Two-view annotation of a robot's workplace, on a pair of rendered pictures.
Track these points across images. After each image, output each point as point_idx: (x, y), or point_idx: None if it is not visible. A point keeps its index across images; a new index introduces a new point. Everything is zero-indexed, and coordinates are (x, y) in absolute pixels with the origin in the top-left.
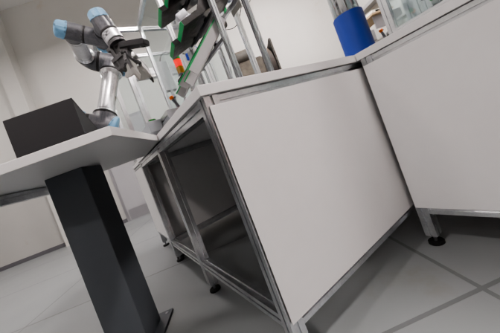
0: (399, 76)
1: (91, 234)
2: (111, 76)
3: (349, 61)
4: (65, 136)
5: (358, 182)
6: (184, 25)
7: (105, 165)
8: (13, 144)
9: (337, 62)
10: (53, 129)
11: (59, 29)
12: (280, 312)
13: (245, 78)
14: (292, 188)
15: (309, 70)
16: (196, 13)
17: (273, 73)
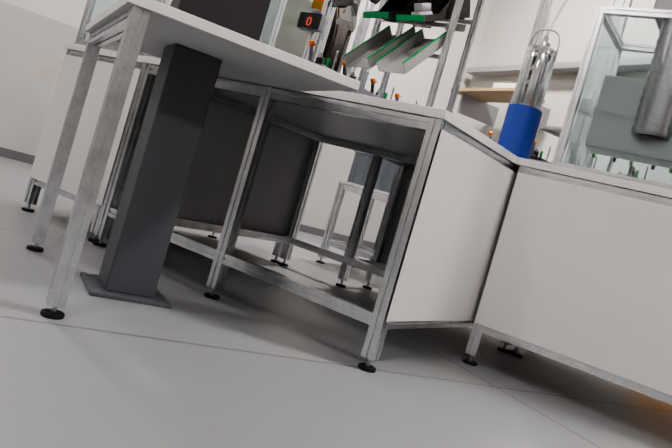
0: (538, 202)
1: (180, 138)
2: None
3: (513, 159)
4: (242, 22)
5: (461, 263)
6: (424, 21)
7: None
8: None
9: (506, 154)
10: (235, 5)
11: None
12: (378, 309)
13: (464, 124)
14: (436, 227)
15: (491, 146)
16: (437, 17)
17: (476, 132)
